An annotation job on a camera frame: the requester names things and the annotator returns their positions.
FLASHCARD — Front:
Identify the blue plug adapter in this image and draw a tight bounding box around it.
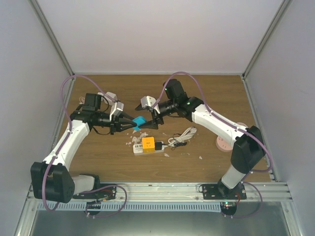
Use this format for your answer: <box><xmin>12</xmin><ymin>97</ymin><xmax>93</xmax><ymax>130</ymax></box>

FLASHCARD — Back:
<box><xmin>132</xmin><ymin>116</ymin><xmax>147</xmax><ymax>131</ymax></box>

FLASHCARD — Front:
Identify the yellow plug adapter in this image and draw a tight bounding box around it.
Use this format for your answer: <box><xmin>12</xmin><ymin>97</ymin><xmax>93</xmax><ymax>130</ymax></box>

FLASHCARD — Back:
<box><xmin>142</xmin><ymin>137</ymin><xmax>155</xmax><ymax>153</ymax></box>

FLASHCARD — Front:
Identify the black charger plug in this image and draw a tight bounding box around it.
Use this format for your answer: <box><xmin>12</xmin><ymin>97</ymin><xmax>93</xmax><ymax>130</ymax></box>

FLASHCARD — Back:
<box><xmin>155</xmin><ymin>141</ymin><xmax>164</xmax><ymax>151</ymax></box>

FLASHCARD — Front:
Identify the white power strip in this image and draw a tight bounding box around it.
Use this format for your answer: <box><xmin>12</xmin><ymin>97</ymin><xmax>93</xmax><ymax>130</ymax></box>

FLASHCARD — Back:
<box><xmin>132</xmin><ymin>144</ymin><xmax>164</xmax><ymax>155</ymax></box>

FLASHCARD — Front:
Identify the black thin cable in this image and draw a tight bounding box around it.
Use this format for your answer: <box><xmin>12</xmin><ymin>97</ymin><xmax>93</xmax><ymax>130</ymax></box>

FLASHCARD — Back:
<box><xmin>169</xmin><ymin>134</ymin><xmax>189</xmax><ymax>151</ymax></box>

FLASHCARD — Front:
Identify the white cube socket tiger sticker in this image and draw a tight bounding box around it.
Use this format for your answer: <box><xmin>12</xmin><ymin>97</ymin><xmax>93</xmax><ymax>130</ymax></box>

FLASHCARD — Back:
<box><xmin>105</xmin><ymin>92</ymin><xmax>118</xmax><ymax>102</ymax></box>

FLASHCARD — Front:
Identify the white power strip cable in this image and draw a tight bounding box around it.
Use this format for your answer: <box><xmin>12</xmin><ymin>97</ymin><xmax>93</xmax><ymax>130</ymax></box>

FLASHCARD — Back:
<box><xmin>163</xmin><ymin>126</ymin><xmax>197</xmax><ymax>148</ymax></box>

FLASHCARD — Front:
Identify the pink round power socket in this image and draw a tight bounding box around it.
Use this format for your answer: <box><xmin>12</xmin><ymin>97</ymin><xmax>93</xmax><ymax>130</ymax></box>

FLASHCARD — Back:
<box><xmin>216</xmin><ymin>136</ymin><xmax>232</xmax><ymax>152</ymax></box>

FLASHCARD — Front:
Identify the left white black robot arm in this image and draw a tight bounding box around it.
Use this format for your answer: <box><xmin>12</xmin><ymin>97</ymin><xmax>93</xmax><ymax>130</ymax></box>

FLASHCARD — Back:
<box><xmin>31</xmin><ymin>93</ymin><xmax>137</xmax><ymax>203</ymax></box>

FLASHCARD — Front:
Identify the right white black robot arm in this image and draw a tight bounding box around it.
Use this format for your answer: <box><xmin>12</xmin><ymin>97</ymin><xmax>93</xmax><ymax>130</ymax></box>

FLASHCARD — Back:
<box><xmin>136</xmin><ymin>79</ymin><xmax>266</xmax><ymax>199</ymax></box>

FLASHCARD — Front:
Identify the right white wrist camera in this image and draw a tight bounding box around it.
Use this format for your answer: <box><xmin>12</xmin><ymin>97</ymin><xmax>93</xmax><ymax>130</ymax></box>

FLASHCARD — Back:
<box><xmin>140</xmin><ymin>96</ymin><xmax>159</xmax><ymax>113</ymax></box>

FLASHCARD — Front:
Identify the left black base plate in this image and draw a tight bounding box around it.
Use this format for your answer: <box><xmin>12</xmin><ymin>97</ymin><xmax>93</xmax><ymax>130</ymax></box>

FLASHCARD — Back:
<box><xmin>73</xmin><ymin>183</ymin><xmax>117</xmax><ymax>201</ymax></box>

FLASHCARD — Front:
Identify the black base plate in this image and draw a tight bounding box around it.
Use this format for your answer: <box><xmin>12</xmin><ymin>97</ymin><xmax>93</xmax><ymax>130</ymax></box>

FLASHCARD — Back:
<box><xmin>198</xmin><ymin>183</ymin><xmax>247</xmax><ymax>200</ymax></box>
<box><xmin>73</xmin><ymin>183</ymin><xmax>117</xmax><ymax>201</ymax></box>

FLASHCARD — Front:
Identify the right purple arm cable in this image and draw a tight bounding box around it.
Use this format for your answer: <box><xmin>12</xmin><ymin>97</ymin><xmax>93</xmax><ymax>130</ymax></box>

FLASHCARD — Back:
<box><xmin>151</xmin><ymin>71</ymin><xmax>273</xmax><ymax>172</ymax></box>

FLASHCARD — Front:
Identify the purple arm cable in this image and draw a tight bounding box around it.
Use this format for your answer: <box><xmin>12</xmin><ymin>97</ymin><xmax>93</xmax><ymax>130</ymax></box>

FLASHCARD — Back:
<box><xmin>151</xmin><ymin>71</ymin><xmax>273</xmax><ymax>172</ymax></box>
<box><xmin>42</xmin><ymin>74</ymin><xmax>121</xmax><ymax>211</ymax></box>

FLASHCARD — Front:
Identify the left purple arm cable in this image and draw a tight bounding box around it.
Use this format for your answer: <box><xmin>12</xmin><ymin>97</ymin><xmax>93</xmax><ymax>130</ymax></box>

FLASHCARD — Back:
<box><xmin>42</xmin><ymin>74</ymin><xmax>121</xmax><ymax>211</ymax></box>

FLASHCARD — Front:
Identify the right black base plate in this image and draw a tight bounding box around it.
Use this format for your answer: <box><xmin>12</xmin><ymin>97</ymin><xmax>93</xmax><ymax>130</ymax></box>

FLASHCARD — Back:
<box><xmin>198</xmin><ymin>183</ymin><xmax>247</xmax><ymax>200</ymax></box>

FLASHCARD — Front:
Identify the left aluminium corner post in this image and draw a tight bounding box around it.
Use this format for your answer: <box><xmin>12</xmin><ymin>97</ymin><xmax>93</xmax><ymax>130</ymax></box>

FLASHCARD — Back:
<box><xmin>29</xmin><ymin>0</ymin><xmax>74</xmax><ymax>75</ymax></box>

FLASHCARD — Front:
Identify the aluminium corner post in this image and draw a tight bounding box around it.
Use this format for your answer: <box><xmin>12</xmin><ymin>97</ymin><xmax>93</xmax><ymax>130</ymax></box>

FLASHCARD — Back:
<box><xmin>241</xmin><ymin>0</ymin><xmax>292</xmax><ymax>80</ymax></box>
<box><xmin>29</xmin><ymin>0</ymin><xmax>74</xmax><ymax>75</ymax></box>

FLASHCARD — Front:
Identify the aluminium front rail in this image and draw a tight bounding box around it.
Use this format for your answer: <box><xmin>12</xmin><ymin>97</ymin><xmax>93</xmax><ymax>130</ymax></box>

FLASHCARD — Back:
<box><xmin>26</xmin><ymin>180</ymin><xmax>293</xmax><ymax>203</ymax></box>

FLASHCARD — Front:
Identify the right aluminium corner post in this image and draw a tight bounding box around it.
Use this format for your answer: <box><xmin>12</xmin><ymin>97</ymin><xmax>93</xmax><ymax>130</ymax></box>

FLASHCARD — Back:
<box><xmin>241</xmin><ymin>0</ymin><xmax>292</xmax><ymax>80</ymax></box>

